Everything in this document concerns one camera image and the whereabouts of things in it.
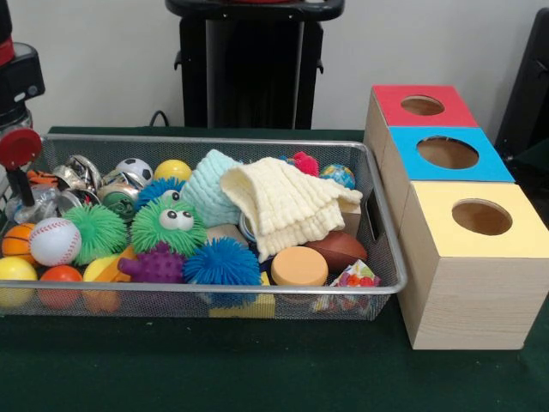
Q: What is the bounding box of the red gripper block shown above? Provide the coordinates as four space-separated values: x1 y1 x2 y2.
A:
0 128 43 208

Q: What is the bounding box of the clear plastic bottle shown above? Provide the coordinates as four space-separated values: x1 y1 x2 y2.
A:
3 184 63 226

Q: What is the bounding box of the clear mesh bin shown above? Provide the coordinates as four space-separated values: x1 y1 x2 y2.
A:
0 134 408 323

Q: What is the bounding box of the wooden box with three holes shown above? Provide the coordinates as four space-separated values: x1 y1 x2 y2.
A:
364 84 549 351

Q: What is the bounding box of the white baseball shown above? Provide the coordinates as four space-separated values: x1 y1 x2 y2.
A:
29 218 82 267

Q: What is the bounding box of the green spiky ball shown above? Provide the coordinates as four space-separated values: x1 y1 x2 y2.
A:
63 204 130 267

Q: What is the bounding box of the green fuzzy ball with eyes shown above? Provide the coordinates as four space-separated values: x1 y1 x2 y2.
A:
130 194 208 257

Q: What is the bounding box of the yellow ball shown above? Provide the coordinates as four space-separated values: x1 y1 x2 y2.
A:
154 160 193 183

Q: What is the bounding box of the purple spiky ball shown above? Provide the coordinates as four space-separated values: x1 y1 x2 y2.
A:
118 240 185 285

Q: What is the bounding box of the mint green knitted cloth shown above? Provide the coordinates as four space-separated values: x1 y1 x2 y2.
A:
180 149 247 229

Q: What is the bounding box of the blue spiky ball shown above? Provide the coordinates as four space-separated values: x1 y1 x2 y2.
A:
183 237 262 293

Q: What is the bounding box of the dark green table cloth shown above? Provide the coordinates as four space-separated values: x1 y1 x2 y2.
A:
0 127 549 412

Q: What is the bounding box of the pale yellow knitted cloth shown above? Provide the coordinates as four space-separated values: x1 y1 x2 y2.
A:
220 157 363 262

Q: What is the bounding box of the orange round disc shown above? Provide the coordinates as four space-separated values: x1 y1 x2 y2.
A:
271 246 329 289

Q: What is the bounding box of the small brown football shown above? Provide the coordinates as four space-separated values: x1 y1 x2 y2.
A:
305 231 369 274

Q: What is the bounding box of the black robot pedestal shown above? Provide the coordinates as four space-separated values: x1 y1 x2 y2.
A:
166 0 344 130

